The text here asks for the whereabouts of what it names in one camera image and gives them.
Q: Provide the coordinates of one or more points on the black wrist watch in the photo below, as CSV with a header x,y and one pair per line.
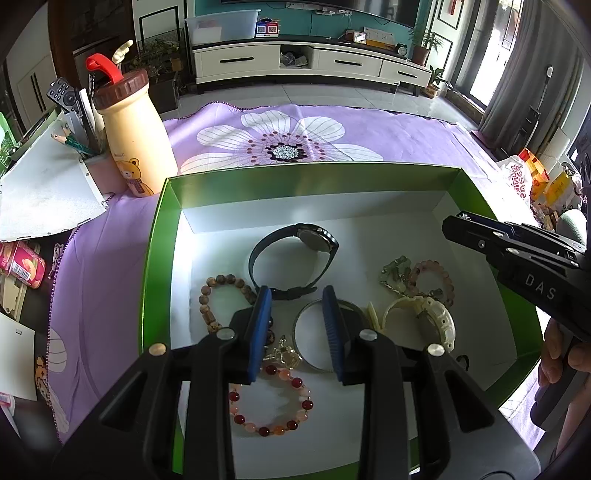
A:
x,y
318,237

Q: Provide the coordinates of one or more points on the grey curtain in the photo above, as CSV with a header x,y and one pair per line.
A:
x,y
521,69

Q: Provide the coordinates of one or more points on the potted plant in brown pot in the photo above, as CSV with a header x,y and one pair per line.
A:
x,y
422,44

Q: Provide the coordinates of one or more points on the dark leafy floor plant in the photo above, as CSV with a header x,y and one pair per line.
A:
x,y
157,55

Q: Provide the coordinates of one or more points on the person's right hand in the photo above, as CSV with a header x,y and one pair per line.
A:
x,y
554,355

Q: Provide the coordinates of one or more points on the yellow snack packages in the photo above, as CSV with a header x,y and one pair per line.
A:
x,y
549,180

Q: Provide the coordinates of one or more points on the pink pen holder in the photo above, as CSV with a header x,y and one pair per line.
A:
x,y
99,170

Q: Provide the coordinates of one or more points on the cream bottle with brown lid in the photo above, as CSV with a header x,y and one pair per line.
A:
x,y
134,138

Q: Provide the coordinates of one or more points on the small alarm clock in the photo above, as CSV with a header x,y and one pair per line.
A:
x,y
401,49

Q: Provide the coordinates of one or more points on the ivory pendant piece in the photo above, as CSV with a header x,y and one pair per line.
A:
x,y
373,314

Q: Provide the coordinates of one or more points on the yellow desk calendar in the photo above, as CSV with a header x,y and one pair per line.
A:
x,y
379,38

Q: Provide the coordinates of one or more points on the white wrist watch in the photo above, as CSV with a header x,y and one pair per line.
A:
x,y
436,318

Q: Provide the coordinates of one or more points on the white television cabinet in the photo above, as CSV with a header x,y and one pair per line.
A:
x,y
300,62

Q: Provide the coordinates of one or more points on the purple floral tablecloth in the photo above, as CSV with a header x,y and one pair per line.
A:
x,y
369,129

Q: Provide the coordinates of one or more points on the metal charm pendant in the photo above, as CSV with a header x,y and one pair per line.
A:
x,y
286,353

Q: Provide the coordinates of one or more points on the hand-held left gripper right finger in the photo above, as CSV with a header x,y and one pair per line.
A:
x,y
332,332

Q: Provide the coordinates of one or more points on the green cardboard box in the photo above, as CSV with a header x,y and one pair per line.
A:
x,y
159,258

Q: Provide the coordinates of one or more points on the clear storage bin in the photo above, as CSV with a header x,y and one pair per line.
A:
x,y
221,27

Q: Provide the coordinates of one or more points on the white plastic bag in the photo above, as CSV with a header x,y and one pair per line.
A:
x,y
515,180

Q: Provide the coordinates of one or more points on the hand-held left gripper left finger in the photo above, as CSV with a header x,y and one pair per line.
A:
x,y
259,332

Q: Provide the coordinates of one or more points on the television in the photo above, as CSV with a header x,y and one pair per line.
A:
x,y
369,7

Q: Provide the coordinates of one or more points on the black remote control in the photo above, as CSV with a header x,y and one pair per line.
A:
x,y
60,94

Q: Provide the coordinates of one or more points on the small potted floor plant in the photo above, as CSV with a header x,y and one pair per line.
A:
x,y
436,83

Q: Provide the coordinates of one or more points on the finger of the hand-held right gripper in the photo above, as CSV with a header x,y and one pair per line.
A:
x,y
489,222
480,244

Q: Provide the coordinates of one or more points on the silver bangle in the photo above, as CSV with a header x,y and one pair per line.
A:
x,y
299,318

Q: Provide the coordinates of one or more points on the white paper sheet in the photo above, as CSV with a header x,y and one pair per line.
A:
x,y
46,194

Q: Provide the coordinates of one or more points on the red wall decoration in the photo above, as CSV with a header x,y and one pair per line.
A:
x,y
455,5

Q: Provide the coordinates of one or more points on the white power strip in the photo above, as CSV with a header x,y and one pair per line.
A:
x,y
333,12

